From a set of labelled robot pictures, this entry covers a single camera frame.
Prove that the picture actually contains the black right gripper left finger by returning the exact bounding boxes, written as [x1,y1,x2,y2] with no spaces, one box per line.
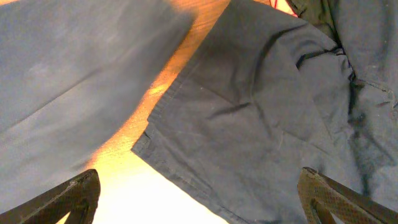
[1,169,101,224]

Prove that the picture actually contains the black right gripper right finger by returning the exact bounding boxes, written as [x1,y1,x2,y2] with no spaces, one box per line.
[297,167,397,224]

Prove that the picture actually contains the navy blue shorts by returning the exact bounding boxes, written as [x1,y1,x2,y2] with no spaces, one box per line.
[1,0,397,223]

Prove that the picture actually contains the red garment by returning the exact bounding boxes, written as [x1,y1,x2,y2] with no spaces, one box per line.
[269,0,297,17]

